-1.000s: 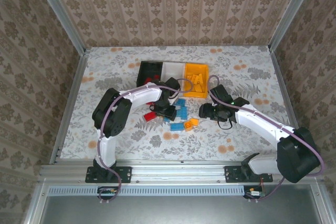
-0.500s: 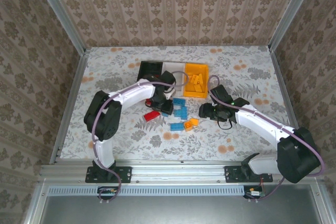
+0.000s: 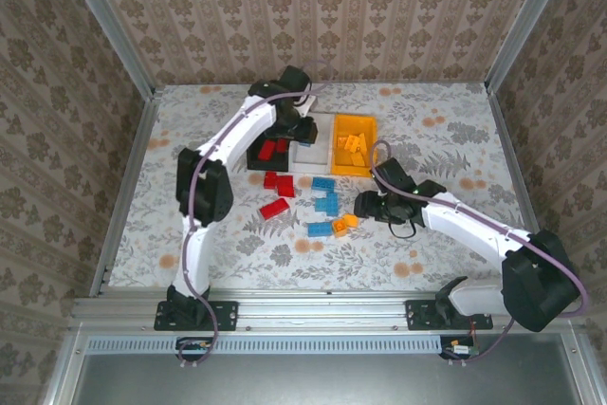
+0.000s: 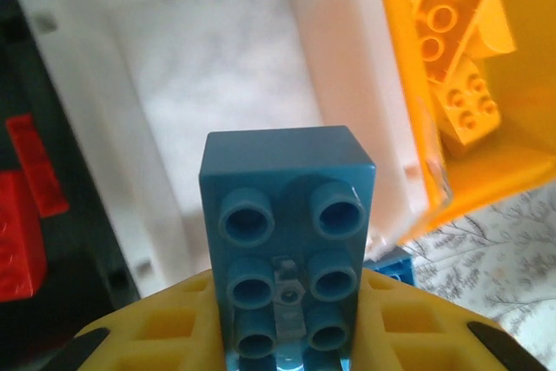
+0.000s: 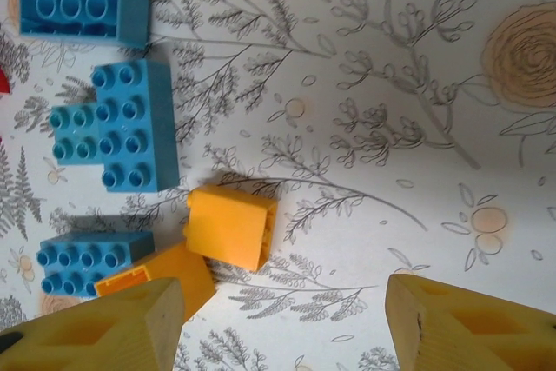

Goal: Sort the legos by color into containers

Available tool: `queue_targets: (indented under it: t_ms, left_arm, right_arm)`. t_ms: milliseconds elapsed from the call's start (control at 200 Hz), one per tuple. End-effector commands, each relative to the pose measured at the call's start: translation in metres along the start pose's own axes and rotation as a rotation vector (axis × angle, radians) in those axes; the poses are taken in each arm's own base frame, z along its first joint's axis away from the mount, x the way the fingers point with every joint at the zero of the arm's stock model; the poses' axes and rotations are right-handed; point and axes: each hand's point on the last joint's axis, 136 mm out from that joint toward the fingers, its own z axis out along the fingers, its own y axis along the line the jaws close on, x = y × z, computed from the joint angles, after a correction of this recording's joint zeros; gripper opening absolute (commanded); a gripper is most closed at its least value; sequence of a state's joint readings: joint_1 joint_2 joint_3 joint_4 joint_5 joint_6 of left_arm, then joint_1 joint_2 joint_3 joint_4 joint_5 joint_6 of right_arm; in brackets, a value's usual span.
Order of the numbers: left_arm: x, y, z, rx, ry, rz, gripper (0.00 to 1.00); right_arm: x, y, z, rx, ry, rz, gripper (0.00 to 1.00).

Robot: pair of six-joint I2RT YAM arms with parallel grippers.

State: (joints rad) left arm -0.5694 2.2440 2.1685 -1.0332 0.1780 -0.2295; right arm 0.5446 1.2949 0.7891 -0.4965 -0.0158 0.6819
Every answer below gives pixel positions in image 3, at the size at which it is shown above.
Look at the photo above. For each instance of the red lego brick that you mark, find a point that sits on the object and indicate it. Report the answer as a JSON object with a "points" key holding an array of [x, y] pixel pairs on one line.
{"points": [[274, 208], [282, 145], [266, 150], [270, 180], [285, 186]]}

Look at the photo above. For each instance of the small blue lego brick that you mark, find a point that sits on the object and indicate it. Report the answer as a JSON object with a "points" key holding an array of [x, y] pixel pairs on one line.
{"points": [[333, 196]]}

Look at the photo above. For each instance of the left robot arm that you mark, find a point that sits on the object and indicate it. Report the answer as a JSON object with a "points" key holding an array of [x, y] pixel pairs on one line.
{"points": [[204, 196]]}

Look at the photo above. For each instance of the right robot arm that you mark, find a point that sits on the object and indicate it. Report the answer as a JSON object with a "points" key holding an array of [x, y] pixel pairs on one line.
{"points": [[540, 281]]}

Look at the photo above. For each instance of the white plastic bin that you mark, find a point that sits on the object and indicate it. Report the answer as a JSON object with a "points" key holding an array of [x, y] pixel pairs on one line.
{"points": [[313, 158]]}

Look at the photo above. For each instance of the orange plastic bin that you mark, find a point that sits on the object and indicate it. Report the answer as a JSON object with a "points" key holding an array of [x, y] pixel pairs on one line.
{"points": [[348, 170]]}

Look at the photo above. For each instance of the black plastic bin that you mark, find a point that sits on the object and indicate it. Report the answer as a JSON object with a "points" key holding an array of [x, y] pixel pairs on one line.
{"points": [[268, 165]]}

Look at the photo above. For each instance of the floral patterned table cover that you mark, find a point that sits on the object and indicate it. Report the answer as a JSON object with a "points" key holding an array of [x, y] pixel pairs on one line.
{"points": [[332, 272]]}

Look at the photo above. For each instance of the grey metal sheet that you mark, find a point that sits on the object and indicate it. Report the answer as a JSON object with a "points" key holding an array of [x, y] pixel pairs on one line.
{"points": [[332, 381]]}

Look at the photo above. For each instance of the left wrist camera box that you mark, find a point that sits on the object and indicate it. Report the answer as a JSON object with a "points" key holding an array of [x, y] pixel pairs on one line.
{"points": [[295, 79]]}

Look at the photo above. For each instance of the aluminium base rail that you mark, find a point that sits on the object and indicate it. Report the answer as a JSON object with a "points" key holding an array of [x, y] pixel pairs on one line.
{"points": [[322, 310]]}

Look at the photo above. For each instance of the aluminium side rail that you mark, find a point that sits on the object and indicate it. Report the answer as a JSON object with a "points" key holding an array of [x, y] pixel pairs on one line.
{"points": [[513, 158], [127, 187]]}

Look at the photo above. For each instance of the aluminium frame post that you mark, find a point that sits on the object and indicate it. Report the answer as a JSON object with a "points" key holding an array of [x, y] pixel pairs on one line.
{"points": [[529, 21], [108, 21]]}

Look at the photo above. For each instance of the aluminium frame bar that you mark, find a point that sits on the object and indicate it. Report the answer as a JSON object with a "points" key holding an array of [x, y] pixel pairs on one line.
{"points": [[64, 372], [585, 367]]}

